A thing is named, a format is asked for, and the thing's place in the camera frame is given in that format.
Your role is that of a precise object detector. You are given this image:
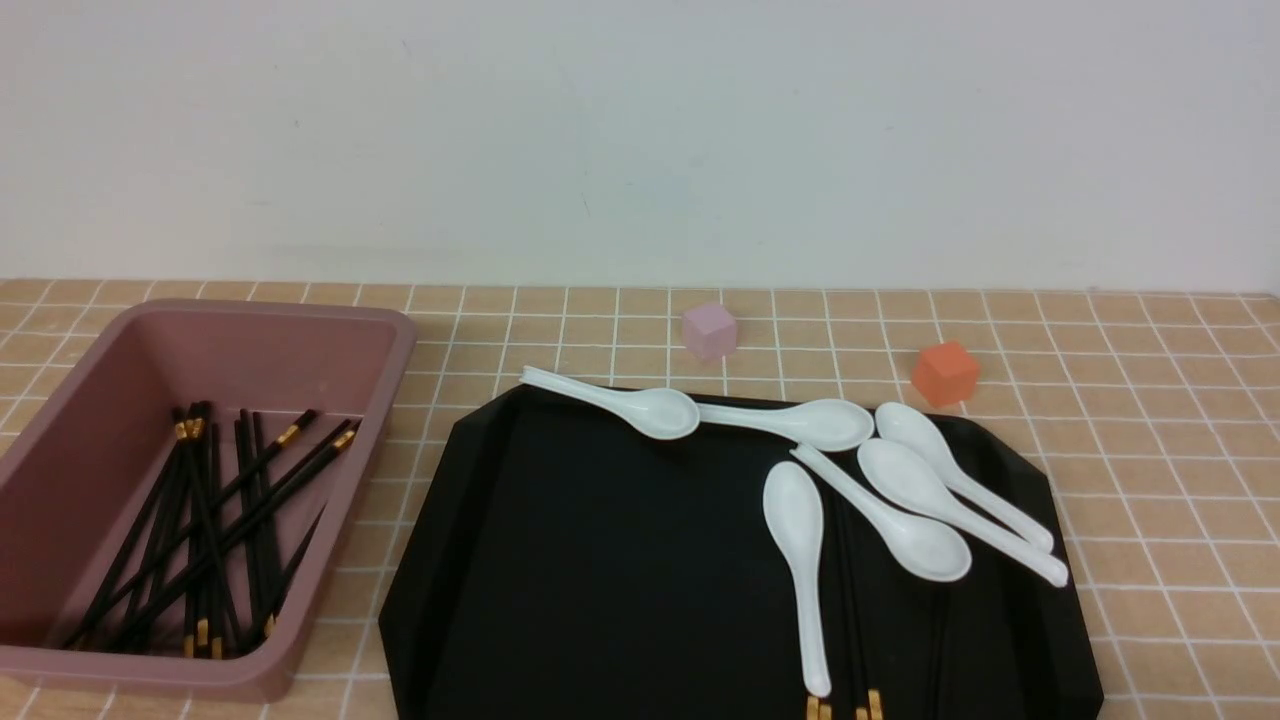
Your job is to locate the black gold-tipped chopstick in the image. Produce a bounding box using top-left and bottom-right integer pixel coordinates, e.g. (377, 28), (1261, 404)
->
(819, 498), (836, 719)
(833, 501), (883, 719)

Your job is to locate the white spoon far left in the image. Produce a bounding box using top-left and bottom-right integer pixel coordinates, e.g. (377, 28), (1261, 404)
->
(520, 366), (701, 441)

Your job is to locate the pale purple cube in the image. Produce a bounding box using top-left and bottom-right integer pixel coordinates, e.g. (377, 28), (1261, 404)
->
(681, 302), (739, 363)

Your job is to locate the white spoon top middle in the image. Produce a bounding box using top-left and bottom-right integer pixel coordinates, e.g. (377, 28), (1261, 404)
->
(698, 398), (876, 454)

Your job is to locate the white spoon vertical front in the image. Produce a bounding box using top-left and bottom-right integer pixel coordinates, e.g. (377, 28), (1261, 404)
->
(762, 461), (832, 700)

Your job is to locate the black octagonal tray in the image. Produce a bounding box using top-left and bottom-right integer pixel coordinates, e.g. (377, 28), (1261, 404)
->
(379, 386), (1105, 719)

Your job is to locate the white spoon far right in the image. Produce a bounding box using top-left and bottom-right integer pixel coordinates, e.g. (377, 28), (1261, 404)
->
(874, 402), (1055, 553)

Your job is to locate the white spoon long right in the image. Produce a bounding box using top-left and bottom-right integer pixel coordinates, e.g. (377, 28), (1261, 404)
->
(858, 438), (1070, 588)

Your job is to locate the black chopstick in bin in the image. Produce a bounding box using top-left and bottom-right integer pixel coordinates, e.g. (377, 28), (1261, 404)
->
(186, 401), (225, 660)
(236, 409), (280, 643)
(104, 421), (360, 652)
(244, 507), (324, 653)
(63, 405), (326, 657)

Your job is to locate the orange cube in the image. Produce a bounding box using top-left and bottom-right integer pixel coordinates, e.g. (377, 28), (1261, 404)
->
(910, 341), (980, 407)

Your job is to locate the white spoon diagonal centre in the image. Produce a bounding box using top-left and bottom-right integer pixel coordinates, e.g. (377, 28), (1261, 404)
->
(790, 445), (972, 583)

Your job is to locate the pink plastic bin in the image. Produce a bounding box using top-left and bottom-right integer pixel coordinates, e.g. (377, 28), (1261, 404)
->
(1, 300), (417, 703)

